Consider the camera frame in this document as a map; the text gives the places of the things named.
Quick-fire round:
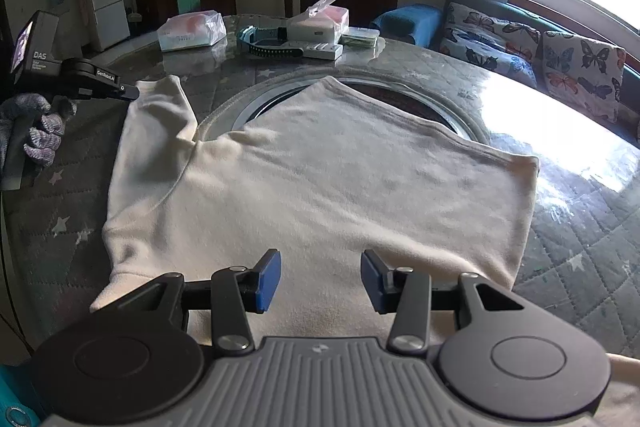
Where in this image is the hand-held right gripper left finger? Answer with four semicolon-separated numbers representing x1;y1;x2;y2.
90;249;282;354

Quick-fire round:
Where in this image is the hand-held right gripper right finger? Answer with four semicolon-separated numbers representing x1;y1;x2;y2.
361;249;551;354

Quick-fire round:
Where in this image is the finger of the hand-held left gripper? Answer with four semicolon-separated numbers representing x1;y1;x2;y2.
113;80;141;102

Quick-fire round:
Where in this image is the cream sweater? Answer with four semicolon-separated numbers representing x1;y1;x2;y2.
90;75;541;340

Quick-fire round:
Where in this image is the person's left hand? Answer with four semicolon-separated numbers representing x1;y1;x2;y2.
0;92;79;168

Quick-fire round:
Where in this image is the white refrigerator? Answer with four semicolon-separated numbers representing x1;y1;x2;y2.
83;0;132;54

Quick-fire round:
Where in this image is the clear plastic bag of packs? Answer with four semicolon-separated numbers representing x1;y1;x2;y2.
157;10;227;53

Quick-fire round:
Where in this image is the round black induction cooktop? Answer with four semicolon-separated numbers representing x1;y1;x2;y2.
231;75;476;142

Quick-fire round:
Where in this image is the white box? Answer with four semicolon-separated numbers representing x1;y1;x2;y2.
286;18;347;46

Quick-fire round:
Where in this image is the white power strip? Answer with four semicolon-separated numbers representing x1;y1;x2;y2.
302;41;345;60

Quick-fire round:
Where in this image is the pink tissue pack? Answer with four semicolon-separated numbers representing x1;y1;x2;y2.
300;0;350;30

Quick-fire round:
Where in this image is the green packet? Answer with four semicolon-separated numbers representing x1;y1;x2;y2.
341;26;379;47

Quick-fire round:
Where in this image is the butterfly print cushion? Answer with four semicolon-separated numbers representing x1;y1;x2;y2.
440;26;539;88
541;30;627;124
446;1;542;46

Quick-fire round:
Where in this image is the blue sofa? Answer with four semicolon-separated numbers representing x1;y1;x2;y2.
369;0;640;145

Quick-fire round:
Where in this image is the teal object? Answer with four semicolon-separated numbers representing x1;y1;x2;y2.
0;363;49;427

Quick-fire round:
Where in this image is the teal black perforated strap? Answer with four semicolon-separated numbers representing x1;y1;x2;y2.
236;25;304;58

